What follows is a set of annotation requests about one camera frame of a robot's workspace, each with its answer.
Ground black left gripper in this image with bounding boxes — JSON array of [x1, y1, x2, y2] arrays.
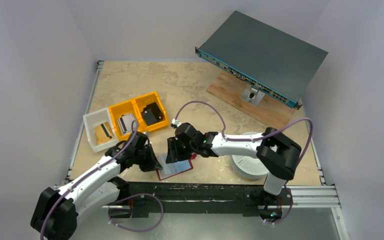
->
[[133, 143, 162, 172]]

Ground red leather card holder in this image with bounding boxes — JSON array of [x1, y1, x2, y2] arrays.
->
[[156, 153, 197, 181]]

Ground white VIP credit card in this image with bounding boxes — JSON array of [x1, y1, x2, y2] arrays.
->
[[122, 113, 136, 134]]

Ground gold card with black stripe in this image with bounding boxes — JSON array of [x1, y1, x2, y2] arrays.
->
[[94, 122, 114, 145]]

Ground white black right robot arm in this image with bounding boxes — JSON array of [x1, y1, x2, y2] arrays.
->
[[165, 123, 302, 204]]

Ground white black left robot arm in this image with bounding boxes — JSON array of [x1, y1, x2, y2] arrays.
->
[[30, 132, 162, 240]]

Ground black square part in bin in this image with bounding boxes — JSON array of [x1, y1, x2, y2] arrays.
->
[[141, 102, 164, 126]]

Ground yellow double compartment bin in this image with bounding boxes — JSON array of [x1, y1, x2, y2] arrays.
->
[[108, 91, 169, 141]]

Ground white plastic bin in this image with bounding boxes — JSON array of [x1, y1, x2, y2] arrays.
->
[[83, 107, 119, 153]]

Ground white filament spool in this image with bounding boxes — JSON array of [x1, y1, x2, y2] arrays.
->
[[231, 131, 271, 180]]

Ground wooden board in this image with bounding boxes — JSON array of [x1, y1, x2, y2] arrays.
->
[[206, 72, 297, 129]]

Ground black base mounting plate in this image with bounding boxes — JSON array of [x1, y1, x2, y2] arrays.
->
[[108, 180, 293, 222]]

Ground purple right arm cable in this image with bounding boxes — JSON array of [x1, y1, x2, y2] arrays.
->
[[171, 100, 314, 226]]

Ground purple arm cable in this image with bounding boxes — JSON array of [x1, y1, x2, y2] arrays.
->
[[171, 100, 314, 226], [39, 119, 165, 240]]

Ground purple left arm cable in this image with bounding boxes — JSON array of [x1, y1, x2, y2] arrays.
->
[[39, 119, 165, 240]]

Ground grey metal bracket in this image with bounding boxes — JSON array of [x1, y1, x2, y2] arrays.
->
[[241, 87, 266, 106]]

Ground grey blue network switch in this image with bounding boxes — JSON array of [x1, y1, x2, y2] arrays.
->
[[195, 10, 328, 110]]

